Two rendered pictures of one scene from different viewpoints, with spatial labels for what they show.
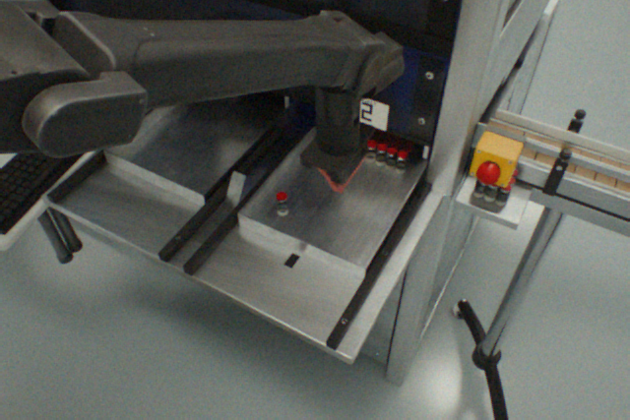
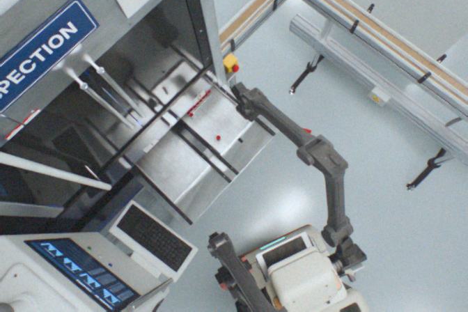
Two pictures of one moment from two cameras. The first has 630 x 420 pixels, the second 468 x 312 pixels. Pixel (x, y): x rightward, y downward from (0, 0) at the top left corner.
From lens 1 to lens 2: 1.18 m
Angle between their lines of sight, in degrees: 40
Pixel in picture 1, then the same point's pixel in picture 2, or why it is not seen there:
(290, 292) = (253, 143)
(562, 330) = not seen: hidden behind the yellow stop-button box
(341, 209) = (222, 119)
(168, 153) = (177, 177)
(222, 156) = (184, 157)
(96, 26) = (307, 140)
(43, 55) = (324, 145)
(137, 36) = (306, 134)
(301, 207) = (218, 132)
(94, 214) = (203, 207)
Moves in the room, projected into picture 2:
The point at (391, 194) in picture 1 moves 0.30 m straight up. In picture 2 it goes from (220, 101) to (214, 78)
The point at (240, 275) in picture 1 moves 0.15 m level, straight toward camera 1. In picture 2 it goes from (242, 157) to (271, 157)
